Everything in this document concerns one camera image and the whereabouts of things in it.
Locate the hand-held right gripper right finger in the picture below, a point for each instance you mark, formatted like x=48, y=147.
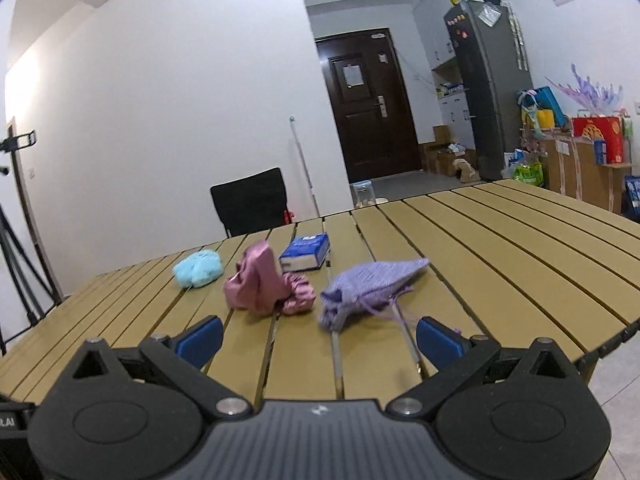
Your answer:
x=437, y=345

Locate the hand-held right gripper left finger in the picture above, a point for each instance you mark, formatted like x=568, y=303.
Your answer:
x=200, y=342

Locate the light blue fluffy cloth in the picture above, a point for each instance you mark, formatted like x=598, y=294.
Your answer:
x=197, y=270

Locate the purple knit pouch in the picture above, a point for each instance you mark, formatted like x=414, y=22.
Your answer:
x=365, y=282

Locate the blue tissue packet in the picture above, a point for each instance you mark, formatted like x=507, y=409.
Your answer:
x=302, y=255

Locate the pink satin bag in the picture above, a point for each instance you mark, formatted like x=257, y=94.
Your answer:
x=255, y=280

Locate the pink scrunchie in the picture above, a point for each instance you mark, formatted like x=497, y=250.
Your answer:
x=297, y=295

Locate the tan folding table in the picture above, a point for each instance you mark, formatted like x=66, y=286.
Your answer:
x=500, y=240

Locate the black folding chair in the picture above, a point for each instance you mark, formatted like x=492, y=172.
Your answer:
x=250, y=200

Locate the red bag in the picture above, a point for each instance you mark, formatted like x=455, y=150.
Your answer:
x=288, y=216

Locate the clear plastic jar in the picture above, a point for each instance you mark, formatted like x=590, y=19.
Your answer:
x=363, y=195

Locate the small cardboard box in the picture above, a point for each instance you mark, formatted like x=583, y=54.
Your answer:
x=442, y=155

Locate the green snack bag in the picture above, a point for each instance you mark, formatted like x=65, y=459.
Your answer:
x=529, y=174

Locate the white plastic bag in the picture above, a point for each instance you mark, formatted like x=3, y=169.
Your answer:
x=511, y=162

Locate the large cardboard box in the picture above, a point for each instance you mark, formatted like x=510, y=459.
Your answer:
x=585, y=180

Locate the dark brown door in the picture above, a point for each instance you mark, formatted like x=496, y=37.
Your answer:
x=365, y=130

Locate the blue white packet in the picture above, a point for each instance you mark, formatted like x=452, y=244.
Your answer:
x=633, y=197

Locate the teal yellow gift bag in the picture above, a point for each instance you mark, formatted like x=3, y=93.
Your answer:
x=532, y=117

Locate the red gift box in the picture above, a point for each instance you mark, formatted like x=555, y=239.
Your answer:
x=597, y=137

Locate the grey refrigerator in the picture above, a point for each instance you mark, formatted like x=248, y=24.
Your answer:
x=485, y=85

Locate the blue gift bag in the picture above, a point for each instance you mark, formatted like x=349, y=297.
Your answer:
x=552, y=102

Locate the black tripod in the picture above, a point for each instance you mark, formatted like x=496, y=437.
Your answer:
x=6, y=145

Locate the white paper notice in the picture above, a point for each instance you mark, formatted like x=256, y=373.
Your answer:
x=353, y=75

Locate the white cabinet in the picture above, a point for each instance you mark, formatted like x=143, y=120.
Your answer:
x=435, y=25

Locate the purple wall decoration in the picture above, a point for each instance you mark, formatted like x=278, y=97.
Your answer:
x=587, y=91

